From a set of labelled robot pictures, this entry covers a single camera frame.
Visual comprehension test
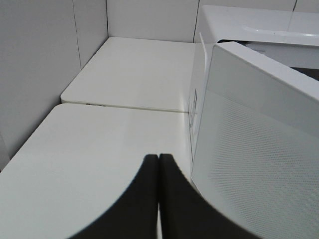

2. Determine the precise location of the white microwave door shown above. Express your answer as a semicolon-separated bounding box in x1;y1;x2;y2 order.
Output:
191;42;319;239

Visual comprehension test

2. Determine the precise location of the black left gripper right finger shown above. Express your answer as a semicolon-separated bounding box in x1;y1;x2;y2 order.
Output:
159;154;257;239

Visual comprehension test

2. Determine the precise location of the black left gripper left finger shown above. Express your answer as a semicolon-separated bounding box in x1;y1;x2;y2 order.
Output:
72;154;159;239

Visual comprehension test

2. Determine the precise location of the white microwave oven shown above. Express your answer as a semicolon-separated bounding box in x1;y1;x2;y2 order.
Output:
186;4;319;160

